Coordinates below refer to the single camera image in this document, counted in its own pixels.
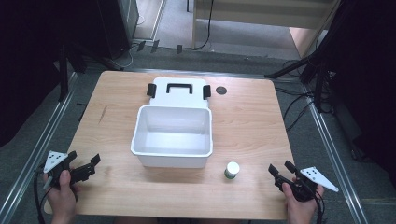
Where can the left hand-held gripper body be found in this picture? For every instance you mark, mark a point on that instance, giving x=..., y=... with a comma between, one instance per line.
x=55, y=161

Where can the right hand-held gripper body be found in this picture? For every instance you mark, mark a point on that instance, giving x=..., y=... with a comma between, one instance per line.
x=313, y=177

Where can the small white-capped jar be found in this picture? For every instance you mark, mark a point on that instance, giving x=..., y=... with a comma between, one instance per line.
x=232, y=170

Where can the white plastic storage box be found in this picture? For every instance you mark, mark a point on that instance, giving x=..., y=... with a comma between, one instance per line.
x=172, y=137

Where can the person's right hand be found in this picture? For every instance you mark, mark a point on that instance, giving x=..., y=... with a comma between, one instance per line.
x=300, y=211

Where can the person's left hand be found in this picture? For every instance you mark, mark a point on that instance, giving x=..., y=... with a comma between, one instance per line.
x=63, y=199

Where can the black round table grommet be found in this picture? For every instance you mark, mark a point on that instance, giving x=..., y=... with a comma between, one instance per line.
x=221, y=90

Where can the black tripod stand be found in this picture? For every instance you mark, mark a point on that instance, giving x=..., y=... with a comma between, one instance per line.
x=311, y=67

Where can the dark curtain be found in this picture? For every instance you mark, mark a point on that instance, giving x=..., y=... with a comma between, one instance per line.
x=28, y=62
x=367, y=77

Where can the black cabinet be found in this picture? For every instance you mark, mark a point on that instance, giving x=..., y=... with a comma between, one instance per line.
x=115, y=25

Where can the light wooden furniture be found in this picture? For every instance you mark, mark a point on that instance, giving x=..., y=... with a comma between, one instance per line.
x=264, y=12

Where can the metal floor rail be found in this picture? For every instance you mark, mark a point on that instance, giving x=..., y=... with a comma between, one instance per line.
x=34, y=149
x=336, y=155

